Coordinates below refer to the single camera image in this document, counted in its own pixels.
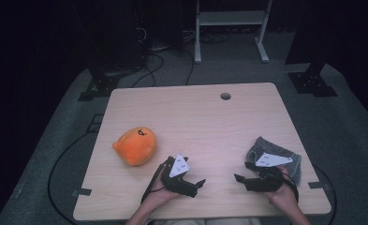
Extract person's right hand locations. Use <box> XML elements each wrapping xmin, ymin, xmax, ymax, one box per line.
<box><xmin>263</xmin><ymin>165</ymin><xmax>299</xmax><ymax>208</ymax></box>

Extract black floor frame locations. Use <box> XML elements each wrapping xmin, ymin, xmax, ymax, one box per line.
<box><xmin>85</xmin><ymin>113</ymin><xmax>105</xmax><ymax>134</ymax></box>

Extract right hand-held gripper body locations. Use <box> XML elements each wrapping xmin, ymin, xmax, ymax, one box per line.
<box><xmin>243</xmin><ymin>152</ymin><xmax>294</xmax><ymax>193</ymax></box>

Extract orange plush toy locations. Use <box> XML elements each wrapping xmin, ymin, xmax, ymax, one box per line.
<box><xmin>111</xmin><ymin>127</ymin><xmax>158</xmax><ymax>167</ymax></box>

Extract tangled black floor cables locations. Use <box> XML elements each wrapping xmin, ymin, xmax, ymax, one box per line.
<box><xmin>130</xmin><ymin>26</ymin><xmax>232</xmax><ymax>89</ymax></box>

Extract grey fuzzy cloth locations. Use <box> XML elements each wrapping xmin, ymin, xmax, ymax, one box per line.
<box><xmin>246</xmin><ymin>136</ymin><xmax>302</xmax><ymax>188</ymax></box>

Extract white metal stand frame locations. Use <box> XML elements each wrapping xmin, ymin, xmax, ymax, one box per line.
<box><xmin>194</xmin><ymin>0</ymin><xmax>273</xmax><ymax>65</ymax></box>

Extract person's left hand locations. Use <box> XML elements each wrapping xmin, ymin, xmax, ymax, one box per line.
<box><xmin>146</xmin><ymin>167</ymin><xmax>183</xmax><ymax>205</ymax></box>

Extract black tape strip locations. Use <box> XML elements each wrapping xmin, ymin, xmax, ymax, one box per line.
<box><xmin>71</xmin><ymin>187</ymin><xmax>93</xmax><ymax>198</ymax></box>
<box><xmin>307</xmin><ymin>180</ymin><xmax>326</xmax><ymax>189</ymax></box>

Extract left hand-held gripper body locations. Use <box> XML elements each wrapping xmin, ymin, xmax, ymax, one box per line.
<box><xmin>160</xmin><ymin>154</ymin><xmax>199</xmax><ymax>199</ymax></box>

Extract black stand base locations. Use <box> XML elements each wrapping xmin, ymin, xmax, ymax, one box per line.
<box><xmin>77</xmin><ymin>67</ymin><xmax>121</xmax><ymax>102</ymax></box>
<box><xmin>287</xmin><ymin>60</ymin><xmax>339</xmax><ymax>98</ymax></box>

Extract long black floor cable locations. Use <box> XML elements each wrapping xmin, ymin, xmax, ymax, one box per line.
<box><xmin>48</xmin><ymin>130</ymin><xmax>96</xmax><ymax>225</ymax></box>
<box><xmin>312</xmin><ymin>164</ymin><xmax>339</xmax><ymax>217</ymax></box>

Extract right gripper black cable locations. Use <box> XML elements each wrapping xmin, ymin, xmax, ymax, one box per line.
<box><xmin>279</xmin><ymin>171</ymin><xmax>300</xmax><ymax>203</ymax></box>

